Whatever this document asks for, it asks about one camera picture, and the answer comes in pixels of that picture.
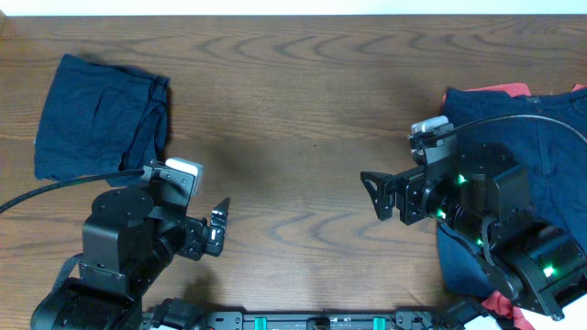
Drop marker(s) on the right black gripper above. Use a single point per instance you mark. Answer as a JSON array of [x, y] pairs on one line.
[[414, 182]]

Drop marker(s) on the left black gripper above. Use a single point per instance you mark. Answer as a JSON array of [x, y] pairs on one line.
[[192, 240]]

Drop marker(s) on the navy blue shorts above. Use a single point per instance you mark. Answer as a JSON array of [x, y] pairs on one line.
[[100, 119]]

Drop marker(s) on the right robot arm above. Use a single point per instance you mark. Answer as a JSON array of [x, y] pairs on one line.
[[482, 194]]

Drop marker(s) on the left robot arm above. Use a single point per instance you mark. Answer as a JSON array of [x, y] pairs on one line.
[[131, 236]]

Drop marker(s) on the red garment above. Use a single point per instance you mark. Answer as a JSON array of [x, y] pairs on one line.
[[461, 273]]

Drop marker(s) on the navy blue garment in pile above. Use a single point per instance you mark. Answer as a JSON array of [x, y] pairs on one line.
[[541, 134]]

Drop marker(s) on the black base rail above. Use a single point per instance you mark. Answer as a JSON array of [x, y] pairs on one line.
[[312, 321]]

